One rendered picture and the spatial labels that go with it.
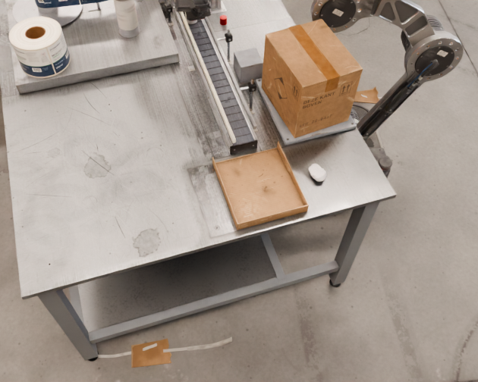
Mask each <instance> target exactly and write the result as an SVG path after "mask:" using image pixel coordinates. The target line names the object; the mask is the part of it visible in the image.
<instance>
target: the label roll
mask: <svg viewBox="0 0 478 382"><path fill-rule="evenodd" d="M9 39H10V41H11V44H12V47H13V49H14V52H15V54H16V56H17V59H18V61H19V63H20V66H21V68H22V70H23V72H24V73H25V74H27V75H29V76H31V77H36V78H47V77H53V76H55V75H57V74H59V73H61V72H62V71H63V70H65V69H66V68H67V66H68V65H69V63H70V60H71V56H70V54H69V51H68V47H67V44H66V42H65V39H64V35H63V32H62V29H61V25H60V24H59V23H58V22H57V21H56V20H54V19H52V18H50V17H30V18H27V19H25V20H22V21H20V22H19V23H17V24H15V25H14V26H13V27H12V29H11V31H10V33H9Z"/></svg>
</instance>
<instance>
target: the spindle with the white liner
mask: <svg viewBox="0 0 478 382"><path fill-rule="evenodd" d="M114 5H115V11H116V15H117V19H118V27H119V33H120V34H121V35H122V36H123V37H127V38H131V37H134V36H136V35H138V34H139V32H140V28H139V23H138V19H137V11H136V7H135V1H134V0H114Z"/></svg>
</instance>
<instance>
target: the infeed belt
mask: <svg viewBox="0 0 478 382"><path fill-rule="evenodd" d="M188 26H189V28H190V31H191V33H192V35H193V38H194V40H195V43H196V44H197V48H198V49H199V52H200V54H201V57H202V59H203V62H204V64H205V66H206V69H207V71H208V73H209V76H210V79H211V81H212V84H213V86H214V88H215V91H216V93H217V95H218V97H219V101H220V102H221V104H222V107H223V110H224V112H225V115H226V117H227V119H228V122H229V124H230V126H231V129H232V131H233V134H234V137H235V139H236V142H235V143H232V145H233V146H238V145H242V144H245V143H249V142H254V141H255V140H254V138H253V135H252V133H251V132H250V128H249V127H248V125H247V122H246V120H245V118H244V115H243V113H242V111H241V108H240V106H239V104H238V102H237V99H236V98H235V95H234V93H233V90H232V88H231V86H230V83H229V82H228V79H227V77H226V75H225V72H224V70H223V68H222V65H221V63H220V61H219V58H218V56H217V54H216V53H215V49H214V48H213V45H212V43H211V41H210V38H209V36H208V34H207V32H206V29H205V27H204V25H203V22H202V20H201V19H199V20H197V23H196V24H194V25H189V24H188ZM231 142H232V141H231Z"/></svg>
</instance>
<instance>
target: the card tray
mask: <svg viewBox="0 0 478 382"><path fill-rule="evenodd" d="M212 164H213V167H214V169H215V172H216V175H217V177H218V179H219V183H220V185H221V188H222V191H223V193H224V196H225V199H226V202H227V204H228V207H229V210H230V212H231V216H232V217H233V220H234V223H235V226H236V228H237V230H240V229H244V228H247V227H252V226H255V225H258V224H263V223H266V222H269V221H274V220H277V219H280V218H286V217H288V216H292V215H295V214H300V213H303V212H305V211H308V207H309V204H308V202H307V200H306V198H305V196H304V194H303V191H302V189H301V188H300V185H299V183H298V182H297V178H296V177H295V175H294V172H293V171H292V169H291V166H290V164H289V162H288V160H287V158H286V156H285V154H284V152H283V149H282V147H281V145H280V143H279V142H278V145H277V148H274V149H269V150H265V151H261V152H256V153H253V154H249V155H244V156H241V157H236V158H231V159H228V160H224V161H219V162H215V160H214V158H213V157H212Z"/></svg>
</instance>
